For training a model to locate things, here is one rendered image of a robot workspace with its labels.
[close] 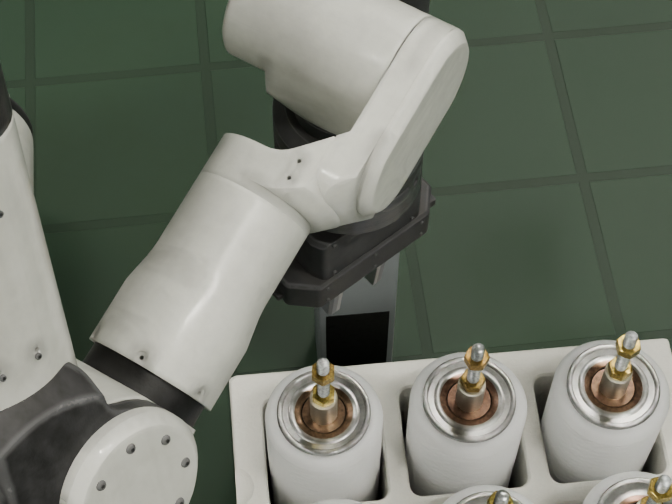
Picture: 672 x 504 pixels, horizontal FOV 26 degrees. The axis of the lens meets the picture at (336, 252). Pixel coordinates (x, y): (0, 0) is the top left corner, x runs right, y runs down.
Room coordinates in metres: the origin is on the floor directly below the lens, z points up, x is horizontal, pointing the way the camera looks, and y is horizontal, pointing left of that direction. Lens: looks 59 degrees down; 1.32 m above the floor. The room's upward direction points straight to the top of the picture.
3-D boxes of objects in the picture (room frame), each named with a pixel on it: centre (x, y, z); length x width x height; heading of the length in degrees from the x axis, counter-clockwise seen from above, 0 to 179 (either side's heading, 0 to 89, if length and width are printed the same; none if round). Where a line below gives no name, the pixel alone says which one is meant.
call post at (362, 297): (0.67, -0.02, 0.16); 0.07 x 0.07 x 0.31; 6
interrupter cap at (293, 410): (0.50, 0.01, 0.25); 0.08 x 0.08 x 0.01
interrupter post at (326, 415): (0.50, 0.01, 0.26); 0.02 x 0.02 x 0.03
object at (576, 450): (0.52, -0.23, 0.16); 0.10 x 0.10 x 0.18
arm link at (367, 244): (0.50, -0.01, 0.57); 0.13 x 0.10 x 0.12; 129
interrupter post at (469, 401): (0.51, -0.11, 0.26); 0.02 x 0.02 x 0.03
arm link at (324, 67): (0.51, -0.01, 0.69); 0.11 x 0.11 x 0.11; 58
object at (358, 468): (0.50, 0.01, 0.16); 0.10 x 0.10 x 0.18
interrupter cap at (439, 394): (0.51, -0.11, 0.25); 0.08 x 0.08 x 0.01
